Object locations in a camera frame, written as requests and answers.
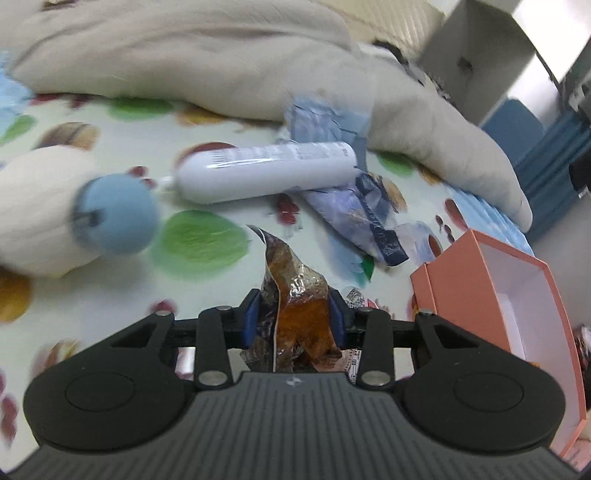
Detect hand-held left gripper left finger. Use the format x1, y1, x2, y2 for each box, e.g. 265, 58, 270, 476
108, 288, 262, 389

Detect crumpled clear blue wrapper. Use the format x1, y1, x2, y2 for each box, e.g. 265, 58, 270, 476
277, 95, 375, 160

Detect amber clear snack packet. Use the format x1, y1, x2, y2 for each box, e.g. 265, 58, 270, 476
247, 224, 345, 374

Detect cream quilted headboard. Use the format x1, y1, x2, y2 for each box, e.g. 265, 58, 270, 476
323, 0, 458, 61

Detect white tube bottle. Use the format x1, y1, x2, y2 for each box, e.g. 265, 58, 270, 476
159, 141, 358, 205

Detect penguin plush toy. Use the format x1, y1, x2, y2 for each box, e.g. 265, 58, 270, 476
0, 147, 160, 278

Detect white wardrobe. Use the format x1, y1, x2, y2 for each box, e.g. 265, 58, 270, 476
420, 0, 591, 125

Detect blue chair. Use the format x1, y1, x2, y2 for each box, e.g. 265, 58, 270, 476
480, 97, 546, 153

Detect black garment on pillow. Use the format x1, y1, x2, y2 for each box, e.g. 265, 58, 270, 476
372, 39, 444, 93

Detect grey duvet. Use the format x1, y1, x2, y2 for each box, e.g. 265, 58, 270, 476
9, 0, 534, 232

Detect blue curtain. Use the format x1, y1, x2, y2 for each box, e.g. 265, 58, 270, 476
512, 111, 591, 241

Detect fruit printed mat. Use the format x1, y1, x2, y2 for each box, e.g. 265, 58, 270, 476
0, 90, 462, 453

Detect pink cardboard box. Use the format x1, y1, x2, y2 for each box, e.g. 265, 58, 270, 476
410, 229, 587, 472

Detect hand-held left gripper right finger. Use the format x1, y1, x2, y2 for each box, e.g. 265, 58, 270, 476
326, 290, 483, 389

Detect dark blue foil wrapper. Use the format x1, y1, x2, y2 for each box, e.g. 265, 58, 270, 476
302, 173, 409, 267

